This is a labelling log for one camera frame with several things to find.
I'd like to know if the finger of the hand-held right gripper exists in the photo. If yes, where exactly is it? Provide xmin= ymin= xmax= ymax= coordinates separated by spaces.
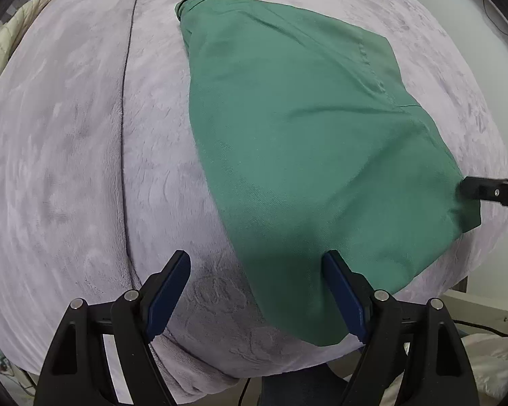
xmin=459 ymin=175 xmax=508 ymax=215

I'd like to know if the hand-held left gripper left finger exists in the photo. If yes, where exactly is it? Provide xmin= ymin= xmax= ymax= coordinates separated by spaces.
xmin=34 ymin=250 xmax=192 ymax=406

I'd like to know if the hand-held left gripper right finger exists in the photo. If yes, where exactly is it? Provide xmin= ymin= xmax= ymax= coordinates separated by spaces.
xmin=323 ymin=249 xmax=480 ymax=406

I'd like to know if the green button shirt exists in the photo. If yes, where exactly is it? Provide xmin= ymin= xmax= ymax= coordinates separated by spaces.
xmin=174 ymin=0 xmax=482 ymax=346

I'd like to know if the white furniture panel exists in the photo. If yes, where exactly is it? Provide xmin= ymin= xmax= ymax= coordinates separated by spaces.
xmin=442 ymin=290 xmax=508 ymax=335

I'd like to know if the white bedding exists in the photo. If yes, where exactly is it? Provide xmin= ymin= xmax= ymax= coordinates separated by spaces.
xmin=381 ymin=332 xmax=508 ymax=406

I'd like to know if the plush bed blanket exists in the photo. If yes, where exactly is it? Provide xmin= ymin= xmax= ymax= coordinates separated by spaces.
xmin=0 ymin=0 xmax=508 ymax=406

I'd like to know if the cream quilt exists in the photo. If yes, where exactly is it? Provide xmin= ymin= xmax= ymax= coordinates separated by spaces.
xmin=0 ymin=0 xmax=54 ymax=107

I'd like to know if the black floor cable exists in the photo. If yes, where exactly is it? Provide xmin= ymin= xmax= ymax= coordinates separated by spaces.
xmin=452 ymin=320 xmax=508 ymax=339

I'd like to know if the thin black wall cable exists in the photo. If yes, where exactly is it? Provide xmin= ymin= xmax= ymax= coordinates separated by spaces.
xmin=481 ymin=0 xmax=508 ymax=39

